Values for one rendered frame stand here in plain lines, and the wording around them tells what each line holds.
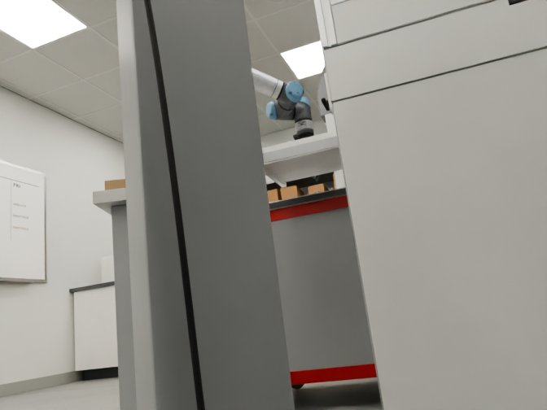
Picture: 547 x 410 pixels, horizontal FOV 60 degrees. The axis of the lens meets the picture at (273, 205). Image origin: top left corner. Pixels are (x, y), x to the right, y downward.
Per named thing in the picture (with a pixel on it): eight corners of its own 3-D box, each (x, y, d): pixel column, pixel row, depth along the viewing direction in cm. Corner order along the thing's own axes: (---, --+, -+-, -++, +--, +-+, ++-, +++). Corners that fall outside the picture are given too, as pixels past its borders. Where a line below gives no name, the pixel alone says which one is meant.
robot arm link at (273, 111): (272, 93, 194) (297, 94, 198) (264, 106, 204) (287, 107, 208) (274, 110, 192) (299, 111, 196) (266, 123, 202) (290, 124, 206)
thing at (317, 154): (263, 164, 163) (260, 147, 164) (285, 182, 187) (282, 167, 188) (381, 137, 151) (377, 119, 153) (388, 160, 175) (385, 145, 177)
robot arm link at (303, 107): (286, 103, 208) (304, 104, 211) (290, 126, 206) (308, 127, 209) (294, 94, 201) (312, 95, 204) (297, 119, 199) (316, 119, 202)
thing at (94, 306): (71, 382, 462) (68, 257, 491) (142, 367, 567) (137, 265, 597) (133, 376, 439) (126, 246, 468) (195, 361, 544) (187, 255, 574)
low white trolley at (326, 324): (238, 416, 172) (218, 212, 190) (288, 388, 229) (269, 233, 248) (402, 405, 155) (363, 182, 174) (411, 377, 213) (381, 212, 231)
